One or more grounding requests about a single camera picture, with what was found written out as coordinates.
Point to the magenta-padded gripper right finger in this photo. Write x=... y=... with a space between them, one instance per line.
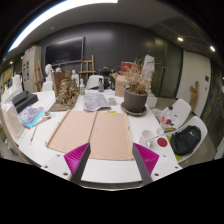
x=148 y=158

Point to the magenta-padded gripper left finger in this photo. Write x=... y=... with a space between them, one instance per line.
x=75 y=159

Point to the white mug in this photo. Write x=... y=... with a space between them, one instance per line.
x=146 y=137

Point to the tan wooden drawing board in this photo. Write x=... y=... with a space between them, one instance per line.
x=111 y=136
x=71 y=130

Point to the green seat cushion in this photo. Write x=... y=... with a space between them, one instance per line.
x=179 y=157

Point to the black backpack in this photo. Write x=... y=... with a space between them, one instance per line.
x=185 y=140

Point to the grey plant saucer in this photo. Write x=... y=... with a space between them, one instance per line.
x=133 y=114

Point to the wooden paintbrush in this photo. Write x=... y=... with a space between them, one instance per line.
x=33 y=135

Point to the small yellow flat item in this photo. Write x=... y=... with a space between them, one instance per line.
x=111 y=111

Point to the dried plant in brown pot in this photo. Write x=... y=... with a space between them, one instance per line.
x=135 y=100

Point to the colourful book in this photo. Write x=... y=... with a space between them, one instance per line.
x=31 y=116

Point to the folded newspaper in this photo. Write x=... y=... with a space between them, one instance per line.
x=95 y=101

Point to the small white cup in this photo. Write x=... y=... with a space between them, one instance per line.
x=112 y=100

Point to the brown relief carving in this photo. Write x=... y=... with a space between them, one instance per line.
x=66 y=91

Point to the small pale green bottle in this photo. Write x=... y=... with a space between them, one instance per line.
x=82 y=87

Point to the black box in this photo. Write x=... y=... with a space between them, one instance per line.
x=25 y=100

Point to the wooden figure sculpture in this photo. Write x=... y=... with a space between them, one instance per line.
x=194 y=95

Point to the grey spray bottle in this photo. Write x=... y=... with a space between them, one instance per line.
x=101 y=85

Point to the cardboard box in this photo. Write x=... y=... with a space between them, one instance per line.
x=120 y=85

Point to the small white plaster figurine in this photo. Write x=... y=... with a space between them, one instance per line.
x=75 y=78

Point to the wooden easel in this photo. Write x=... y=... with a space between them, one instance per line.
x=87 y=70

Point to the dark double door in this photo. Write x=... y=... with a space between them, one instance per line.
x=170 y=70

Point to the tall white plaster statue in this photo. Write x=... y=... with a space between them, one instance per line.
x=149 y=66

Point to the white plaster bust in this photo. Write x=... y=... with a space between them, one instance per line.
x=49 y=70

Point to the red box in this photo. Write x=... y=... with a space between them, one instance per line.
x=126 y=66

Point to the white cabinet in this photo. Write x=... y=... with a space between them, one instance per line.
x=31 y=68

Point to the round ceiling spotlights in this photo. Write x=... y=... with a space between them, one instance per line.
x=180 y=39

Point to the long ceiling light strip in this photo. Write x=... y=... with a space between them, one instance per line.
x=50 y=13

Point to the white statue pedestal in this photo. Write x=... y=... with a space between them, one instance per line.
x=152 y=100

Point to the black wall screen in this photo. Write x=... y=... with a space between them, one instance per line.
x=65 y=50

